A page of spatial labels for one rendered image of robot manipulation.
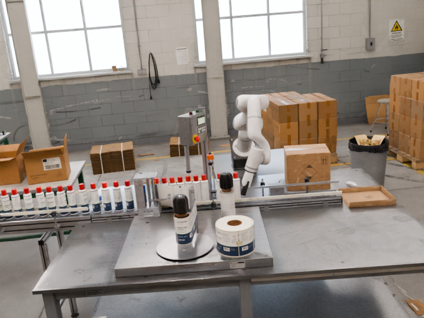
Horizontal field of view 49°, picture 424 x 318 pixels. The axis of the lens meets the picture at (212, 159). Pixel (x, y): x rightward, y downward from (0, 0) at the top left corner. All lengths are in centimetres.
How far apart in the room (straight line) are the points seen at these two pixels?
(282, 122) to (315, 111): 48
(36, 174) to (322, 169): 247
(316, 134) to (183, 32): 313
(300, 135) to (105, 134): 373
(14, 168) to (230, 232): 260
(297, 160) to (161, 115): 547
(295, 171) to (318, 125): 333
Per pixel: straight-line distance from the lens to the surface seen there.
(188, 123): 291
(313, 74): 880
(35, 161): 433
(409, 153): 670
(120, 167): 707
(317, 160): 325
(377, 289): 342
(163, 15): 833
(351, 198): 323
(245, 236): 236
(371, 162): 539
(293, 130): 646
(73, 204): 318
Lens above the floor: 202
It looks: 16 degrees down
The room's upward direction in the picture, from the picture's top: 5 degrees counter-clockwise
